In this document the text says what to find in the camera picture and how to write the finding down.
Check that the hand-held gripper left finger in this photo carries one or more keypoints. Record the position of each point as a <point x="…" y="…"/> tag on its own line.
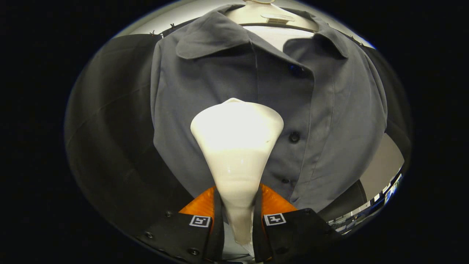
<point x="183" y="234"/>

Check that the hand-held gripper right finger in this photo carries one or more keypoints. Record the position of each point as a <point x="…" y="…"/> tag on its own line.
<point x="300" y="231"/>

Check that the grey button shirt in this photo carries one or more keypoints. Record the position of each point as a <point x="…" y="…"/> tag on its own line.
<point x="205" y="95"/>

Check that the white garment hanger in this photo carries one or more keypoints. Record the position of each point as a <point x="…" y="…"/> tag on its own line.
<point x="256" y="16"/>

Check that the black backdrop cloth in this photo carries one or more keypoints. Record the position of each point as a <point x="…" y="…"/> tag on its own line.
<point x="110" y="128"/>

